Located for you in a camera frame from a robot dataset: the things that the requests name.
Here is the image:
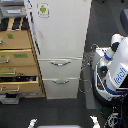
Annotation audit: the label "white fridge bottom drawer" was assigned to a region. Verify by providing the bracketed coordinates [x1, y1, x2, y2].
[43, 78, 79, 99]

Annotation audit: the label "white blue robot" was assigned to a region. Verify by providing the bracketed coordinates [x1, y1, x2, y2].
[92, 34, 128, 106]

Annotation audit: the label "green android sticker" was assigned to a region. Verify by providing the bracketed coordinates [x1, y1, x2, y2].
[37, 3, 49, 18]

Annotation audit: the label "wooden drawer cabinet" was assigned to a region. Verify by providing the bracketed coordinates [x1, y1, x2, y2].
[0, 17, 45, 97]

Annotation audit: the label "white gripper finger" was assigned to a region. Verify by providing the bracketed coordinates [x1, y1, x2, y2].
[28, 119, 38, 128]
[90, 116, 101, 128]

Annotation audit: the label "grey box on cabinet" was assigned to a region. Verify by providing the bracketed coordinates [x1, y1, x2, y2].
[0, 6, 26, 18]

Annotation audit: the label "coiled cables on floor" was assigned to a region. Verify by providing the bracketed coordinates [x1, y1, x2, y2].
[78, 43, 100, 94]

